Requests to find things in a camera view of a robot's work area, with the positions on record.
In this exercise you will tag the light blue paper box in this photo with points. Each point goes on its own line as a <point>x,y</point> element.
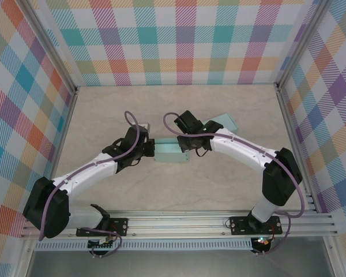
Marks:
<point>226,121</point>
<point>170,153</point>

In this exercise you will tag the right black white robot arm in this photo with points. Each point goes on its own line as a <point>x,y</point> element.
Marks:
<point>279,176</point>

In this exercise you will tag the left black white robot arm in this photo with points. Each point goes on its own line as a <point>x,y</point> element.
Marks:
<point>46,207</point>

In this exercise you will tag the small controller board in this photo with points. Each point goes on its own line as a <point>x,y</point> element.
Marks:
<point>101,244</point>
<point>262,241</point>

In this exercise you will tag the grey metal shelf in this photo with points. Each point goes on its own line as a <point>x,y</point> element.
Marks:
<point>176,264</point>

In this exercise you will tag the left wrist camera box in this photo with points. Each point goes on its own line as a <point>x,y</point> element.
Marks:
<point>145,127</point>

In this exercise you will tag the aluminium side rail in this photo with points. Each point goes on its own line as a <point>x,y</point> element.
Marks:
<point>60,150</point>
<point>290,130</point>

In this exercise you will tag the long aluminium base rail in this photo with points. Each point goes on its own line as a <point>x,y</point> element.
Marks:
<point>176,223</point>

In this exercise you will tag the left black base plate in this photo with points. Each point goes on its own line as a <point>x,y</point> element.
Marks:
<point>121,225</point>

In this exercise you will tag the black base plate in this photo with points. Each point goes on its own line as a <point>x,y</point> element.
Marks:
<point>121,225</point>
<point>239,225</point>

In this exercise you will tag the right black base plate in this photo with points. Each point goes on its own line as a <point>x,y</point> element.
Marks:
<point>239,225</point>

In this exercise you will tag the aluminium frame post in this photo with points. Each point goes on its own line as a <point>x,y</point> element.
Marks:
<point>50,47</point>
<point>301,43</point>

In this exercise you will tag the aluminium frame leg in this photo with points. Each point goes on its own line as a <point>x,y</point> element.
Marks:
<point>336,259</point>
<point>24,259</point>

